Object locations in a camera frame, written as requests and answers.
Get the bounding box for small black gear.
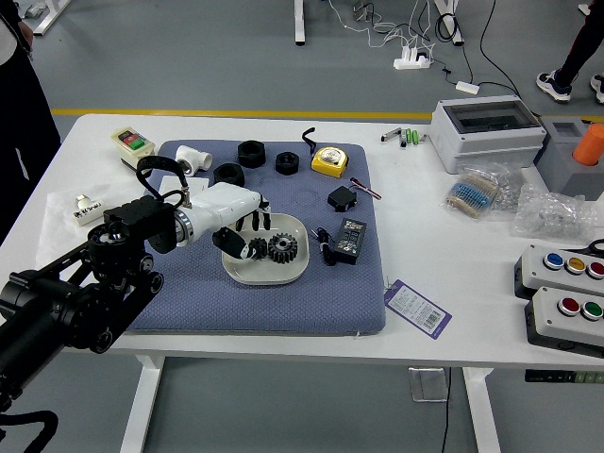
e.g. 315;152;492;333
247;238;270;263

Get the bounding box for purple barcode tag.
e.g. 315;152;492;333
382;278;453;341

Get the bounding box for black digital power adapter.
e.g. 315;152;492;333
310;217;368;266

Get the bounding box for small white labelled block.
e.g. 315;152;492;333
74;193;109;227

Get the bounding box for black table control panel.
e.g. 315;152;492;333
524;369;604;384

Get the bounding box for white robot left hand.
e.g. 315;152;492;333
186;181;273;261

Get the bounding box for beige red-green switch box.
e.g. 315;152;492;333
110;126;157;174

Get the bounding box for blue-grey cushion mat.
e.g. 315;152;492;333
125;140;388;337

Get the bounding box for large black hex nut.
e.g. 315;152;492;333
212;162;245;188
237;140;267;169

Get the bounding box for three-button control box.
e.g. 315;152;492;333
513;243;604;303

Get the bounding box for small black hex nut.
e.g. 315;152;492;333
275;151;300;176

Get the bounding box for grey block holder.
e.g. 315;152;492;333
532;115;604;202

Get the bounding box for white pipe tee fitting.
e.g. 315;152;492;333
173;144;213;176

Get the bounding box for black servo with wires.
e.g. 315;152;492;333
327;177;382;213

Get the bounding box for yellow tape measure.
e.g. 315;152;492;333
301;126;350;178

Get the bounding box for white wall switch plate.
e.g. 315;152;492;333
158;175;210;194

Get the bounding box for large black gear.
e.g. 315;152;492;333
267;233;299;265

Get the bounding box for person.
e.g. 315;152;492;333
0;0;62;244
535;0;604;105

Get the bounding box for white background table leg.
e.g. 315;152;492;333
293;0;308;47
433;0;466;47
30;0;72;37

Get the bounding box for orange cylinder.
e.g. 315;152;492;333
572;123;604;167

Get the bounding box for white floor cables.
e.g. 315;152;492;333
327;0;438;51

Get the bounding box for black floor cable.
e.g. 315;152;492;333
436;0;537;117

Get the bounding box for grey distribution box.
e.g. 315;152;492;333
428;95;547;175

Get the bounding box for clear plastic bag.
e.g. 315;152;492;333
35;191;119;265

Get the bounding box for white square dish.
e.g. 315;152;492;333
220;212;310;286

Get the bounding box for white power strip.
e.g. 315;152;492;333
394;45;433;71

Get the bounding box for black scissors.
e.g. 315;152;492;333
563;239;604;259

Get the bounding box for bag of blue resistors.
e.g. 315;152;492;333
441;162;523;221

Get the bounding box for two-button control box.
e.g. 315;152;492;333
523;286;604;358

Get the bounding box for silver box under table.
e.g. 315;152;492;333
408;366;448;403

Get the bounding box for clear bubble wrap bag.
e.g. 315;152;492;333
512;183;604;246

